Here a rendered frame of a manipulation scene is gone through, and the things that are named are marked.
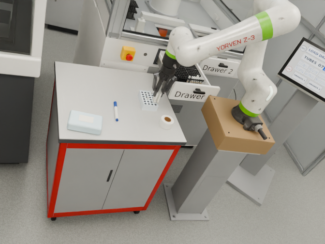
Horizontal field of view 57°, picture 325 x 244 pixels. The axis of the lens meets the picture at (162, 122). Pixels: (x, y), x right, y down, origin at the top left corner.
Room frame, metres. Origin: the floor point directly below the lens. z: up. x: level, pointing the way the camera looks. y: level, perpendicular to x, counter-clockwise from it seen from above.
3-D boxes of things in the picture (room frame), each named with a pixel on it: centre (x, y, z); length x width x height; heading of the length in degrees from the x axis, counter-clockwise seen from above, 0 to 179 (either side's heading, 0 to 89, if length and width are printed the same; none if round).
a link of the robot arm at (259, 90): (1.46, -0.40, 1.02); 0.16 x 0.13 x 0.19; 28
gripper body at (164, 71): (1.33, 0.08, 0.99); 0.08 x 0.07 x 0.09; 120
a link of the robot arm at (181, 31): (1.32, 0.08, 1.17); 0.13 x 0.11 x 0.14; 27
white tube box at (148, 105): (1.34, 0.12, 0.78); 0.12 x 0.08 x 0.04; 30
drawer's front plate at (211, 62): (1.91, -0.19, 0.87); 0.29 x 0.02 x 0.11; 122
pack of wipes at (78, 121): (0.98, 0.32, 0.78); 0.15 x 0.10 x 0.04; 110
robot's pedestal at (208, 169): (1.46, -0.40, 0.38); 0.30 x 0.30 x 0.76; 27
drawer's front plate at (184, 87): (1.47, -0.09, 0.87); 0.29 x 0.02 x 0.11; 122
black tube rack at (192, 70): (1.64, 0.01, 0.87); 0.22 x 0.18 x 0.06; 32
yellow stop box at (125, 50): (1.55, 0.35, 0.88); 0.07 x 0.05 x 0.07; 122
